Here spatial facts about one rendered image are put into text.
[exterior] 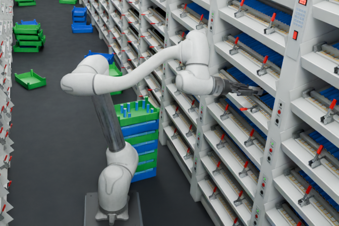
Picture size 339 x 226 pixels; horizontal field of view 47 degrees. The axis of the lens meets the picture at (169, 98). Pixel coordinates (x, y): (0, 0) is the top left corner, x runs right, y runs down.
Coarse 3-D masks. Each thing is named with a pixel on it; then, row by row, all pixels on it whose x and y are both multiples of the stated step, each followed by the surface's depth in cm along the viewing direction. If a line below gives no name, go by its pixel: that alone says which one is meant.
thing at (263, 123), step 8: (224, 64) 217; (216, 72) 218; (232, 96) 195; (240, 96) 194; (240, 104) 189; (248, 104) 186; (248, 112) 182; (256, 112) 180; (256, 120) 176; (264, 120) 174; (264, 128) 171
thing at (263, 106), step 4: (220, 72) 216; (224, 72) 212; (220, 76) 213; (224, 76) 212; (228, 76) 208; (232, 80) 203; (248, 96) 190; (252, 96) 187; (252, 100) 187; (256, 100) 183; (252, 104) 184; (260, 104) 180; (264, 104) 179; (264, 108) 177; (268, 108) 176; (264, 112) 176; (268, 112) 174
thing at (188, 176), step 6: (168, 144) 314; (174, 150) 303; (174, 156) 304; (180, 162) 292; (186, 168) 283; (186, 174) 282; (204, 198) 256; (204, 204) 254; (210, 210) 246; (210, 216) 247; (216, 216) 241; (216, 222) 239
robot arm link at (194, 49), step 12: (192, 36) 170; (204, 36) 171; (168, 48) 174; (180, 48) 170; (192, 48) 169; (204, 48) 169; (156, 60) 175; (180, 60) 173; (192, 60) 169; (204, 60) 169; (132, 72) 176; (144, 72) 175; (96, 84) 177; (108, 84) 177; (120, 84) 176; (132, 84) 177
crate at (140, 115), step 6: (132, 102) 268; (138, 102) 271; (120, 108) 266; (132, 108) 270; (138, 108) 270; (144, 108) 271; (150, 108) 269; (156, 108) 256; (120, 114) 262; (126, 114) 262; (132, 114) 263; (138, 114) 263; (144, 114) 264; (150, 114) 255; (156, 114) 257; (120, 120) 246; (126, 120) 248; (132, 120) 250; (138, 120) 252; (144, 120) 255; (150, 120) 257; (120, 126) 248
